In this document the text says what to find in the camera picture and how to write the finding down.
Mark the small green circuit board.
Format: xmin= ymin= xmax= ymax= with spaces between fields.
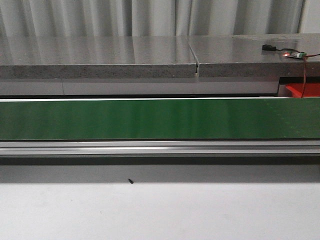
xmin=283 ymin=50 xmax=307 ymax=59

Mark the white pleated curtain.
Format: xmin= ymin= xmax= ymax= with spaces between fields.
xmin=0 ymin=0 xmax=320 ymax=37

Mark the green conveyor belt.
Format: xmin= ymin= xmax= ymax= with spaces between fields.
xmin=0 ymin=98 xmax=320 ymax=141

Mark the black plug connector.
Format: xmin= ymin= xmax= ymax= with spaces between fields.
xmin=262 ymin=44 xmax=277 ymax=52

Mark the red plastic tray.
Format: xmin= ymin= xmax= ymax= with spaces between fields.
xmin=285 ymin=83 xmax=320 ymax=98

